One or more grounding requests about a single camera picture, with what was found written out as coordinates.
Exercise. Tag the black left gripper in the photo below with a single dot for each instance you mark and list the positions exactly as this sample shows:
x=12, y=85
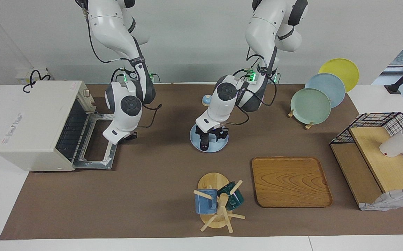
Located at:
x=212, y=131

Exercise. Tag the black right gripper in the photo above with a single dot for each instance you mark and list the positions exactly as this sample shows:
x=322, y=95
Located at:
x=131, y=136

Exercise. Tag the dark purple eggplant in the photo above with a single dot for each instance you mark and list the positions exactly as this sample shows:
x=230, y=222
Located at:
x=204, y=143

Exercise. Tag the light blue plate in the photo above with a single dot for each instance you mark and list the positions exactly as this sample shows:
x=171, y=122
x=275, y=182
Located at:
x=330, y=85
x=219, y=146

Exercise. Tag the toaster oven glass door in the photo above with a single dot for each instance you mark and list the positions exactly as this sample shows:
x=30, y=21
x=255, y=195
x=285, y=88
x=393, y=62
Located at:
x=93, y=165

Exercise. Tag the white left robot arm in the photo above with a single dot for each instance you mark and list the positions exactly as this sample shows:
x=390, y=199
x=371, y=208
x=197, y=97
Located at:
x=260, y=35

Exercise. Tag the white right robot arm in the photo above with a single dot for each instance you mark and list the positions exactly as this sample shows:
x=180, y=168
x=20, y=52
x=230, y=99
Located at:
x=126, y=104

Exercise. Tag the cream toaster oven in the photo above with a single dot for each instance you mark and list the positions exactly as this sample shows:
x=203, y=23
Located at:
x=30, y=122

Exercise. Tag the wooden mug tree stand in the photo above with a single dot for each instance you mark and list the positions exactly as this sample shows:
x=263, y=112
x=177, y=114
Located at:
x=213, y=181

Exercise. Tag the brown table mat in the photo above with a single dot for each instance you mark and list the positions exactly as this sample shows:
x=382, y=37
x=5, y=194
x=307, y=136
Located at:
x=152, y=195

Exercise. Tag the dark green mug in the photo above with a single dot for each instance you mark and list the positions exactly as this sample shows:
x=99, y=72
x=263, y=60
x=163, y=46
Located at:
x=234, y=198

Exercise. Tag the blue mug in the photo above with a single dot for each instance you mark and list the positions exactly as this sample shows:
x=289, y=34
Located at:
x=205, y=204

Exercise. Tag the wooden serving tray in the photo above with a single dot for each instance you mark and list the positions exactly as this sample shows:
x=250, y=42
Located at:
x=290, y=181

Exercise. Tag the wooden plate rack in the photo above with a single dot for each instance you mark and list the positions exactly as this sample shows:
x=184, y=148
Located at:
x=309, y=125

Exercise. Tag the pale green plate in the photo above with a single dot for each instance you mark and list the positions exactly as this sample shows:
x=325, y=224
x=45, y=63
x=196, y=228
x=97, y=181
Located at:
x=309, y=106

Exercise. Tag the white power strip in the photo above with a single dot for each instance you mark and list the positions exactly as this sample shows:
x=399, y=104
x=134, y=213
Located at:
x=23, y=75

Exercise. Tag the yellow plate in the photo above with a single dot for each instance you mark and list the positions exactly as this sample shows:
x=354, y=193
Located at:
x=342, y=68

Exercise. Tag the white cup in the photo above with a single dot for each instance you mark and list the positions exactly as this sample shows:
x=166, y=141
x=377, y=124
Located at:
x=396, y=144

